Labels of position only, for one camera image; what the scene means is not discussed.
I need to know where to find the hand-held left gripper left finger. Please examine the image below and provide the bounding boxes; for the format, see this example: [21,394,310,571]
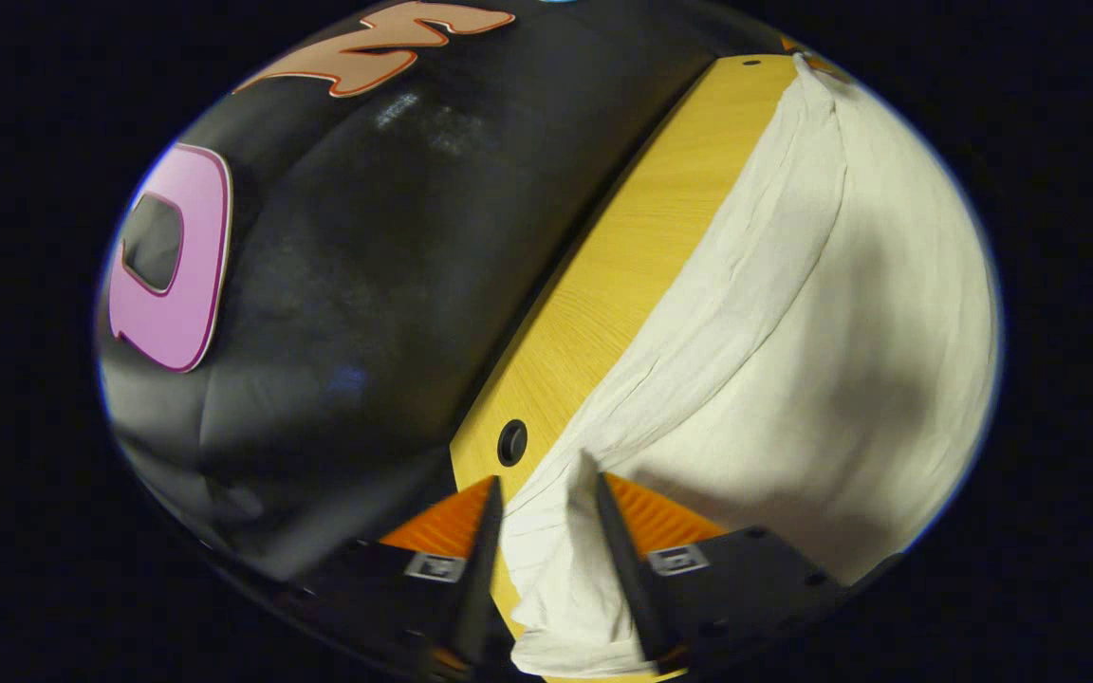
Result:
[276,474,517,679]

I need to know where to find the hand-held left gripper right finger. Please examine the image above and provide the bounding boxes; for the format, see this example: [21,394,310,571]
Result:
[594,471,903,676]

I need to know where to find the white jeans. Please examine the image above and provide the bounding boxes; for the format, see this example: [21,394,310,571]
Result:
[499,52,1001,676]

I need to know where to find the black backdrop cloth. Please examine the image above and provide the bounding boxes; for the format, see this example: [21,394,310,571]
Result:
[96,0,785,584]

